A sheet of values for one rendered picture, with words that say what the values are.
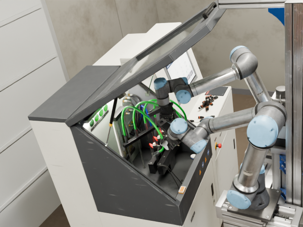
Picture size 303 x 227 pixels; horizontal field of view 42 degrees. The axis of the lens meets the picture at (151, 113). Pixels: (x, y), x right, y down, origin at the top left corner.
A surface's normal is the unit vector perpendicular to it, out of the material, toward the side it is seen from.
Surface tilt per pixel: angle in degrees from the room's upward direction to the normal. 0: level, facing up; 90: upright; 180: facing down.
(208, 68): 90
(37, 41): 90
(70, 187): 90
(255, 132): 83
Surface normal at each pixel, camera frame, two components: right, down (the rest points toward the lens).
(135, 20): 0.86, 0.11
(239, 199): -0.55, 0.60
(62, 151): -0.37, 0.52
